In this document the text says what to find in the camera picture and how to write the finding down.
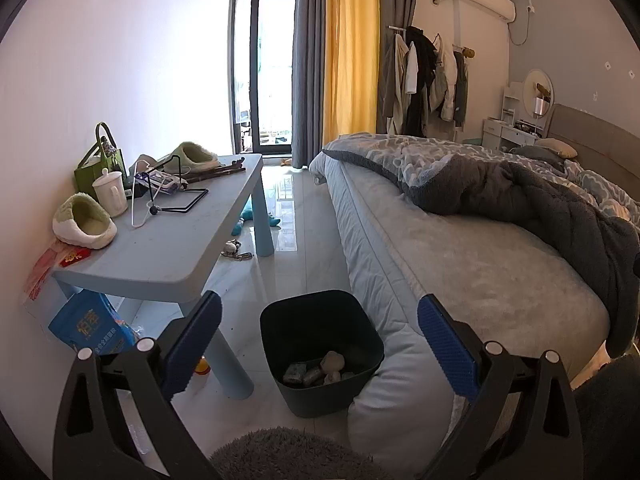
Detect blue white tissue pack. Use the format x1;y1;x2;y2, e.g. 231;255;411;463
283;362;309;387

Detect beige coat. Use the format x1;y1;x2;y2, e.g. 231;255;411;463
382;35;412;134

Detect bed with grey sheet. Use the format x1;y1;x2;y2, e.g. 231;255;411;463
309;132;640;467

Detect grey pillow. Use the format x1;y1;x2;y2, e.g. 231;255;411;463
508;144;569;169

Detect white lidded mug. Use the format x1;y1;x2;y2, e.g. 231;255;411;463
92;167;129;219

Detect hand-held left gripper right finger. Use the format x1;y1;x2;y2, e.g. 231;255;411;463
417;294;586;480

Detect small keychain toy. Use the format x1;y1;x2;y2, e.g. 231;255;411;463
222;239;255;263

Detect grey fleece patterned duvet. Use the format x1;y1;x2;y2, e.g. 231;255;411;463
309;132;640;359

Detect white vanity desk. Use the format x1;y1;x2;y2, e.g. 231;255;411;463
482;117;542;154

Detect white purple packet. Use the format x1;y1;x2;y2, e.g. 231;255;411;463
134;169;182;197

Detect white puffer jacket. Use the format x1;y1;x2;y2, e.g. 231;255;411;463
428;35;459;122

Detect red envelope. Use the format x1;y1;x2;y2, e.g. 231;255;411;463
58;249;92;268

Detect dark stick bundle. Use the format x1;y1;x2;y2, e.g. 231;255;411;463
184;156;247;184

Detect round vanity mirror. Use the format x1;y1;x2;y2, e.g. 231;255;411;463
522;68;555;112

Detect white clothes hanger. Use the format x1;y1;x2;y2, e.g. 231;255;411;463
130;159;167;229

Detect white power cable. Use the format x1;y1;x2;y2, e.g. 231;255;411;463
507;4;537;47

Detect blue printed packet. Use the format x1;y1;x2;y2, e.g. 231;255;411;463
48;290;139;357

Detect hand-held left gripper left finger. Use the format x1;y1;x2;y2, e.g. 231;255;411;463
52;291;222;480

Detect white desktop shelf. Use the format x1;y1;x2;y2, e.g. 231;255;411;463
501;84;524;124

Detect teal plush toy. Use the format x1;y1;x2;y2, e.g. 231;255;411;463
230;199;281;235

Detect beige bed headboard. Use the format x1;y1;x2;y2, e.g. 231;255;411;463
547;103;640;197

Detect grey green jacket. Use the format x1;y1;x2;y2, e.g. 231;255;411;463
452;57;472;127

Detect green tote bag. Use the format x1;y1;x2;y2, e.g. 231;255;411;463
73;121;127;202

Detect yellow curtain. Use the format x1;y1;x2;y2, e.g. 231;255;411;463
322;0;384;144

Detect glass balcony door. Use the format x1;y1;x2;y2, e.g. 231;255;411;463
232;0;302;157

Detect large white paper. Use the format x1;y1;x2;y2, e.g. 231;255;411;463
320;350;347;375

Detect dark teal plastic bin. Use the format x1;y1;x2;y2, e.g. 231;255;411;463
259;289;386;419

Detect person's grey fleece clothing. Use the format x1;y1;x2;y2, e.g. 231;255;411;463
209;354;640;480

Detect hanging clothes on rack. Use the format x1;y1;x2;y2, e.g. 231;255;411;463
388;24;474;137

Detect black coat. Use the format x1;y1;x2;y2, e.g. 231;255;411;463
402;25;439;137

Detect beige pillow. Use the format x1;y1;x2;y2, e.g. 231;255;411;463
533;137;579;159

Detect green white fuzzy slipper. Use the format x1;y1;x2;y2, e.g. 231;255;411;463
52;192;119;250
162;141;221;177

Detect white shirt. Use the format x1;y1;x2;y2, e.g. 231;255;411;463
403;42;419;96

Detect light blue table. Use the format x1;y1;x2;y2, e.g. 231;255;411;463
52;154;275;402

